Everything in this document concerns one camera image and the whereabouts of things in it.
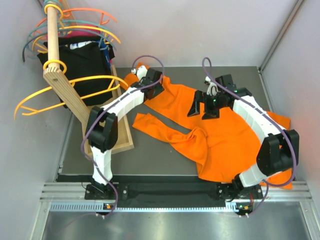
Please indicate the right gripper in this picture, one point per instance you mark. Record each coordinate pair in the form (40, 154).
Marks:
(203, 97)

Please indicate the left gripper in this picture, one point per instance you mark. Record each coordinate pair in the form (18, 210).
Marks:
(158, 89)

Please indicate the orange trousers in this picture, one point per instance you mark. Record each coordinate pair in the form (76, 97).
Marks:
(221, 148)

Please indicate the yellow hanger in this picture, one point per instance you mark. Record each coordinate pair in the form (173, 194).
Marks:
(73, 81)
(38, 44)

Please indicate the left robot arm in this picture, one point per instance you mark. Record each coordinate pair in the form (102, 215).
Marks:
(101, 134)

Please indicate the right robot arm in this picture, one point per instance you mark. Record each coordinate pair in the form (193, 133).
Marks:
(279, 148)

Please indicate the orange hanger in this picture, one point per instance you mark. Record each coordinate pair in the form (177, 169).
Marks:
(85, 15)

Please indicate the teal hanger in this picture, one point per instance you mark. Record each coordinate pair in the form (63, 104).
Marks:
(32, 37)

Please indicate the blue hanging garment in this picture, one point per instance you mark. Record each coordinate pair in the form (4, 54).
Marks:
(106, 50)

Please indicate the black hanging garment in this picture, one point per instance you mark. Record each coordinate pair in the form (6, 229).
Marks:
(83, 58)

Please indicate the wooden rack pole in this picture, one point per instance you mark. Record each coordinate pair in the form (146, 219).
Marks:
(52, 72)

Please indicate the pink hanging garment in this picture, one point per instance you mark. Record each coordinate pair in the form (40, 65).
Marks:
(78, 32)

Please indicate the corner aluminium profile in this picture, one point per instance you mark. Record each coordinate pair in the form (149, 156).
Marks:
(298, 4)

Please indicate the aluminium frame rail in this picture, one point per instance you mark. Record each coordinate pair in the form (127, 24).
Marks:
(169, 208)

